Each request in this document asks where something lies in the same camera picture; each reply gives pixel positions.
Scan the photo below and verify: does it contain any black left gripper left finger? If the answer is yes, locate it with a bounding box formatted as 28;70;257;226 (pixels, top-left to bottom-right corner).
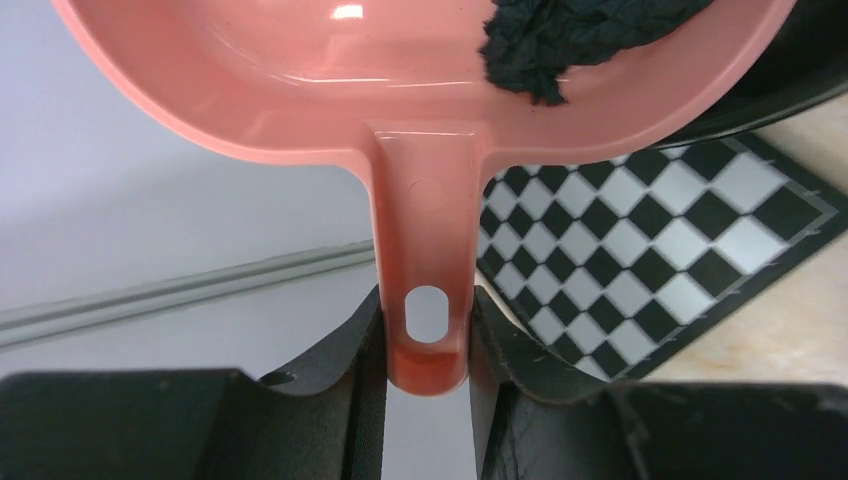
1;291;387;479

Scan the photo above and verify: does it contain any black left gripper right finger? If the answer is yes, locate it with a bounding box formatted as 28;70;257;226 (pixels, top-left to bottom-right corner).
469;288;847;479

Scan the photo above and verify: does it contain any pink dustpan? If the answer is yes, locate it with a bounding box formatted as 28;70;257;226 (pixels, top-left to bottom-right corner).
54;1;793;396

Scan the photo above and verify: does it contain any small black paper scrap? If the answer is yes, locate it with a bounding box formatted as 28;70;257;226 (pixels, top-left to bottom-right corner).
479;0;710;106

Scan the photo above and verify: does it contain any black white chessboard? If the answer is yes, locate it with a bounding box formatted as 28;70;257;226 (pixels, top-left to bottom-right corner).
478;134;847;381

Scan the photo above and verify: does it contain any black trash bin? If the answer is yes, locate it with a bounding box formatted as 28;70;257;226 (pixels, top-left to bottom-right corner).
652;0;847;149

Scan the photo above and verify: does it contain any aluminium frame rail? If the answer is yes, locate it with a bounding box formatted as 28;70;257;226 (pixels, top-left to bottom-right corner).
1;240;375;351

